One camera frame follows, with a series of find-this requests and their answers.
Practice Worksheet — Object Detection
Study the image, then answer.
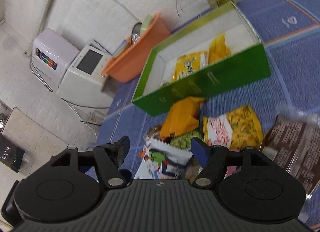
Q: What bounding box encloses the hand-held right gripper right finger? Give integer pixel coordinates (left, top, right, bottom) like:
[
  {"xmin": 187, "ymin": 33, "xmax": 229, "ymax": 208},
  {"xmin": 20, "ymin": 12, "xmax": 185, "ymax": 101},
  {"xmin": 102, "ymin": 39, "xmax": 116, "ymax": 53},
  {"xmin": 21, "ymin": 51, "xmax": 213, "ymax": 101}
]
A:
[{"xmin": 191, "ymin": 136, "xmax": 271, "ymax": 189}]

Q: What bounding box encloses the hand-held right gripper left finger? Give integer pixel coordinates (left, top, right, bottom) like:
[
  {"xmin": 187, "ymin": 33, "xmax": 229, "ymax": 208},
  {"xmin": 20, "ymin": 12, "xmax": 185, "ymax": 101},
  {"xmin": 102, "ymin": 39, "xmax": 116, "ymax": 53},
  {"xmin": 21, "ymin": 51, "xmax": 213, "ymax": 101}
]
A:
[{"xmin": 51, "ymin": 136, "xmax": 131, "ymax": 189}]

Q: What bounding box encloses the white snack packet green figure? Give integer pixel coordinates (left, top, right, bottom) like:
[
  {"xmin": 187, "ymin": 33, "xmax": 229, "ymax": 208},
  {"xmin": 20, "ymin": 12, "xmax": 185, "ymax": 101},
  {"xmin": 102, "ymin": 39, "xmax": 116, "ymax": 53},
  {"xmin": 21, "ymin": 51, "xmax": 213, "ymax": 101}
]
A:
[{"xmin": 144, "ymin": 140, "xmax": 193, "ymax": 167}]

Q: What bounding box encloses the green cardboard box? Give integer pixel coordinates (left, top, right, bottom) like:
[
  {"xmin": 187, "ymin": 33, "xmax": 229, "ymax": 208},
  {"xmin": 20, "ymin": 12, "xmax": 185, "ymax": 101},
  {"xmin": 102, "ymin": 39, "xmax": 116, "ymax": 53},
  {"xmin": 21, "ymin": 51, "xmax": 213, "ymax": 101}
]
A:
[{"xmin": 131, "ymin": 0, "xmax": 272, "ymax": 117}]

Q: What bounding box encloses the green pea snack packet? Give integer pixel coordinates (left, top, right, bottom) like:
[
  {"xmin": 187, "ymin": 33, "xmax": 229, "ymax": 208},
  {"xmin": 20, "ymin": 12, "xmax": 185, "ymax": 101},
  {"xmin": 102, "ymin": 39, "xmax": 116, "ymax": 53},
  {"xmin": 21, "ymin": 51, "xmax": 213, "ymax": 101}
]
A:
[{"xmin": 170, "ymin": 132, "xmax": 204, "ymax": 149}]

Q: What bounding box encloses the small shiny snack packet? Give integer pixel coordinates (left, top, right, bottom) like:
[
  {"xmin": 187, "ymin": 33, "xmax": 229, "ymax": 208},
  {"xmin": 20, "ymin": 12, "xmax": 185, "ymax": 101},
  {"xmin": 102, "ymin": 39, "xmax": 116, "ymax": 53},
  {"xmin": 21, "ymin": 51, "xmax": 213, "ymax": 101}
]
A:
[{"xmin": 146, "ymin": 126, "xmax": 163, "ymax": 148}]

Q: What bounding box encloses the white and blue snack packet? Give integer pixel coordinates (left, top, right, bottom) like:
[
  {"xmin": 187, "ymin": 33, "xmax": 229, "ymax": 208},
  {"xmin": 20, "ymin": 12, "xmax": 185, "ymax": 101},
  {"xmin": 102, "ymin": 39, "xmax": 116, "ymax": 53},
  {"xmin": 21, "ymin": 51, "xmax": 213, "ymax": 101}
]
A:
[{"xmin": 135, "ymin": 157, "xmax": 191, "ymax": 180}]

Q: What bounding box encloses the orange snack packet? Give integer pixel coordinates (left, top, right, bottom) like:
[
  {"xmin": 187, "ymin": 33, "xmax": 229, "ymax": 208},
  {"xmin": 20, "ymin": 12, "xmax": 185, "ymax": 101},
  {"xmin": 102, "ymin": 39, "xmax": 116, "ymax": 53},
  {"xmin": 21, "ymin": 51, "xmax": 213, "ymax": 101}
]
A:
[{"xmin": 159, "ymin": 96, "xmax": 207, "ymax": 139}]

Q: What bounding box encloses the clear plastic container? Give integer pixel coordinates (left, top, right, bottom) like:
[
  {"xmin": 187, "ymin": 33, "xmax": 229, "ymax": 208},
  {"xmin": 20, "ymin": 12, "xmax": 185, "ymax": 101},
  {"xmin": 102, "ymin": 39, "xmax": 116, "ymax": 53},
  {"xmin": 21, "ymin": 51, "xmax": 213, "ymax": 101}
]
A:
[{"xmin": 84, "ymin": 112, "xmax": 106, "ymax": 126}]

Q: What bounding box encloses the yellow chips packet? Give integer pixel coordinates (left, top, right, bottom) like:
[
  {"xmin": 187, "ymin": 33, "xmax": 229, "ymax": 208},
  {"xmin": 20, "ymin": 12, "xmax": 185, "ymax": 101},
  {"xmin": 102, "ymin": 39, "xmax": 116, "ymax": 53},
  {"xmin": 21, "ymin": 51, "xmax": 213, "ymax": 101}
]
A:
[{"xmin": 202, "ymin": 105, "xmax": 264, "ymax": 152}]

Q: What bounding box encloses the white machine with screen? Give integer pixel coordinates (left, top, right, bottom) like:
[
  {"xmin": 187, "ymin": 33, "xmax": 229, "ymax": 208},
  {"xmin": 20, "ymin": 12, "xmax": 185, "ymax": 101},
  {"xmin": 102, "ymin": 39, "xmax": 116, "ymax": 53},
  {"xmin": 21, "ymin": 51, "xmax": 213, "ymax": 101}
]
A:
[{"xmin": 56, "ymin": 44, "xmax": 118, "ymax": 109}]

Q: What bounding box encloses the yellow printed snack packet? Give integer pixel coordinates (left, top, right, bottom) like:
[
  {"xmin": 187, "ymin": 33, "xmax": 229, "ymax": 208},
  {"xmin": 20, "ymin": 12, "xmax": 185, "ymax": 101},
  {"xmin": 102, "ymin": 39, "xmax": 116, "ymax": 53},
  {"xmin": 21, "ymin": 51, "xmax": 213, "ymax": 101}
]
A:
[{"xmin": 171, "ymin": 51, "xmax": 209, "ymax": 83}]

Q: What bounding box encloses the orange plastic basin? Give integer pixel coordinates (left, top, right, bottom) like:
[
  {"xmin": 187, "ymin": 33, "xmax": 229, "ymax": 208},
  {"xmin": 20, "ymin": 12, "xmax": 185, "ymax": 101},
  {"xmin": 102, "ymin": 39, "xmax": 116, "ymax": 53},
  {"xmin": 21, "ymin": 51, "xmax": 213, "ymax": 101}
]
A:
[{"xmin": 101, "ymin": 13, "xmax": 172, "ymax": 83}]

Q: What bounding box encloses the brown snack packet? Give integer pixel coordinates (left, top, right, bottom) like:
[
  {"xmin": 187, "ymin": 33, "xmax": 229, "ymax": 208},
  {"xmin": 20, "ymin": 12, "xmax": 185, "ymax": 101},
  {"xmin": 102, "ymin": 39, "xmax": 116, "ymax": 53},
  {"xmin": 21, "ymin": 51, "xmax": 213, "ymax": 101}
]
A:
[{"xmin": 260, "ymin": 115, "xmax": 320, "ymax": 195}]

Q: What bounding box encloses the orange printed packet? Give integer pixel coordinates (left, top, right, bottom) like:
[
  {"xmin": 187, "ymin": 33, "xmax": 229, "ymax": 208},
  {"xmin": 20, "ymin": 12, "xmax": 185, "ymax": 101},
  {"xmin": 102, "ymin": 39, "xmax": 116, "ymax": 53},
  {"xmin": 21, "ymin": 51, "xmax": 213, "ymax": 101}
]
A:
[{"xmin": 112, "ymin": 39, "xmax": 131, "ymax": 58}]

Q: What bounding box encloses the plain yellow snack packet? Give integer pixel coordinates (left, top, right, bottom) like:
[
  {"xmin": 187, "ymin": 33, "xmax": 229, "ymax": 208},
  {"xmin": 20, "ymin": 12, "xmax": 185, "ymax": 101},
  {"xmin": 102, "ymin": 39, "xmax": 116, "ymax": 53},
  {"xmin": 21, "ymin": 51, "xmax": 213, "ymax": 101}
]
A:
[{"xmin": 208, "ymin": 34, "xmax": 232, "ymax": 66}]

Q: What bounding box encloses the black box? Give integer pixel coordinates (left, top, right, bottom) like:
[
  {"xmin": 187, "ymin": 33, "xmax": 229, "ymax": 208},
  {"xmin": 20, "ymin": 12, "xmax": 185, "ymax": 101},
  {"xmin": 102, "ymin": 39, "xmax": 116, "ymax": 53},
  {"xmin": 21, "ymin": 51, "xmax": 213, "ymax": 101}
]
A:
[{"xmin": 0, "ymin": 133, "xmax": 26, "ymax": 174}]

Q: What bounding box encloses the metal bowl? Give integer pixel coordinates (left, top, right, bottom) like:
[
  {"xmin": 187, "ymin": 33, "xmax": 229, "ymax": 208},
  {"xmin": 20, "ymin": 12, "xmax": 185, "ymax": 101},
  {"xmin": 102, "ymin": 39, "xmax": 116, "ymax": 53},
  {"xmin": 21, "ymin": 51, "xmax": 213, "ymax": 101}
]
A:
[{"xmin": 131, "ymin": 22, "xmax": 143, "ymax": 45}]

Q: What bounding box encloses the white water purifier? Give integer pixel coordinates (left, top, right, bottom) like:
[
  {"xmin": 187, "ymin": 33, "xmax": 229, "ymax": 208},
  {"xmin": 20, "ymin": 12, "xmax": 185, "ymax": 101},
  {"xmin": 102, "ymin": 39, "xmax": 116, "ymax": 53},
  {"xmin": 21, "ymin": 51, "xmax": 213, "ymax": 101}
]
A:
[{"xmin": 31, "ymin": 28, "xmax": 81, "ymax": 91}]

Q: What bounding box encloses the pale green plate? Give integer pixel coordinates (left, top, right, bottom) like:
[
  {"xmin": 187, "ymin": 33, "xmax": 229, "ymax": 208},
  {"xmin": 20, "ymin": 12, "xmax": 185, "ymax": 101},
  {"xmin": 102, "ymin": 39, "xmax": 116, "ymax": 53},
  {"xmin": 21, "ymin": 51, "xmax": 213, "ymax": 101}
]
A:
[{"xmin": 140, "ymin": 15, "xmax": 156, "ymax": 36}]

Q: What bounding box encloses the blue plaid tablecloth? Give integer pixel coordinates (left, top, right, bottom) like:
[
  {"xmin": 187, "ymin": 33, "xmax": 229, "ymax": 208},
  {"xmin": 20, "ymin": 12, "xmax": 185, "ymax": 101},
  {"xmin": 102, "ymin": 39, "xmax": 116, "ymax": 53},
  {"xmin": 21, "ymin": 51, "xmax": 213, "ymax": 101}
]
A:
[{"xmin": 96, "ymin": 0, "xmax": 320, "ymax": 230}]

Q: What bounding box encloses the white wall pipe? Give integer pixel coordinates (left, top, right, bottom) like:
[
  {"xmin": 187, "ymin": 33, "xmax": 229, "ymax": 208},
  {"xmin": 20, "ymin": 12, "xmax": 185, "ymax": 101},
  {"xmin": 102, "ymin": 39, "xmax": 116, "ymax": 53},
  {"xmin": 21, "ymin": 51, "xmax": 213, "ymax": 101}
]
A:
[{"xmin": 37, "ymin": 0, "xmax": 68, "ymax": 38}]

